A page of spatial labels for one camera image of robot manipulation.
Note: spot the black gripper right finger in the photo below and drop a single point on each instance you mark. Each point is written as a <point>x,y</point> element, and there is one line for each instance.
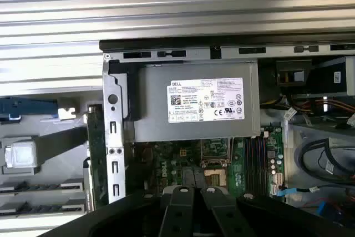
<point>222,214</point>

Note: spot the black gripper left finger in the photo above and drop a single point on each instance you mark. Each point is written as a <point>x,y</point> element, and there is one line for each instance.
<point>178,212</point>

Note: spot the black RAM slot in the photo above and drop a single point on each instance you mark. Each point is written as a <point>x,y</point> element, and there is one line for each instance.
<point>247,165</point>
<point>264,165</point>
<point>258,165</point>
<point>253,165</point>

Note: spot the CPU socket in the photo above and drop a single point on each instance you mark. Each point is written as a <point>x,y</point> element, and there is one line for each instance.
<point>215,176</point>

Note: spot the metal socket cover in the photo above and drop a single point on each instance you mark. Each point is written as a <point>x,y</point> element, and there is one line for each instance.
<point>215,162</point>

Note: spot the green motherboard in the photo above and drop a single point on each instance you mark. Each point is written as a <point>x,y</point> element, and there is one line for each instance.
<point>238,162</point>

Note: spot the grey power supply unit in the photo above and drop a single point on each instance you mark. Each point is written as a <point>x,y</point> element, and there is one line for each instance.
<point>155,126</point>

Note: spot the black open PC case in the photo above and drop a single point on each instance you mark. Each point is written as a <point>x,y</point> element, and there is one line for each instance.
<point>119,137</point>

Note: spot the grey parts rack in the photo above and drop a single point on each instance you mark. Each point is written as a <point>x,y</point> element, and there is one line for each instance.
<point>63,165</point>

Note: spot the silver CPU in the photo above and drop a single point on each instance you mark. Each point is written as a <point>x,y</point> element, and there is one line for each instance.
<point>23,155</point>

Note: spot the optical drive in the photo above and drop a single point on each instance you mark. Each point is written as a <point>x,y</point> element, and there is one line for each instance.
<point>324,78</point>

